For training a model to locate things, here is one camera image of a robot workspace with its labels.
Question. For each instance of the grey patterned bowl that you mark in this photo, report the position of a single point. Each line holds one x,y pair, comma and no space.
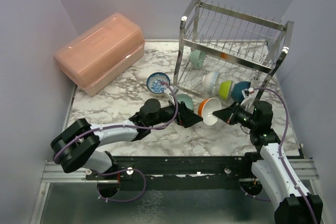
186,99

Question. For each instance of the dark teal beige bowl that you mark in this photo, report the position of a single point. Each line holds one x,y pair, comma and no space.
237,90

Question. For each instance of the lime green white bowl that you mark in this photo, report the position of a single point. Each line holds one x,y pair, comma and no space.
224,89

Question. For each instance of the white orange bowl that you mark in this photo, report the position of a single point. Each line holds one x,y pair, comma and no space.
206,109

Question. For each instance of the pink plastic storage box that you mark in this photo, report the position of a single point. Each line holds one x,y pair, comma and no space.
102,53

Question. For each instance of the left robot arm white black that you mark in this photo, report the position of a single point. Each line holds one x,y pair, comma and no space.
105,134

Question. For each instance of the stainless steel dish rack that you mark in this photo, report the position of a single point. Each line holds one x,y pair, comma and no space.
241,47

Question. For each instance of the blue white patterned bowl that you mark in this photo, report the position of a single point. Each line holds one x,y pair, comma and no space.
154,85

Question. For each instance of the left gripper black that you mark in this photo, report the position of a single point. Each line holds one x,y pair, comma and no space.
186,117

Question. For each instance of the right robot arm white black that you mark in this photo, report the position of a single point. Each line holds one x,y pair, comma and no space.
291,199

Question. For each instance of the white grey bottom bowl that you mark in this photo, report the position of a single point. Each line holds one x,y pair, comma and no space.
209,81

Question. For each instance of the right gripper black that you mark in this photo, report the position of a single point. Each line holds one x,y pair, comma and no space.
229,114

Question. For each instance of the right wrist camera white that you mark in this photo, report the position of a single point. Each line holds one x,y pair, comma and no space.
248,98

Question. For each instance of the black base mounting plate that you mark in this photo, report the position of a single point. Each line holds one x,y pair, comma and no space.
128,173

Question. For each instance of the mint green brown-rimmed bowl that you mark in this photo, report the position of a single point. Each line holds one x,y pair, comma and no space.
196,57

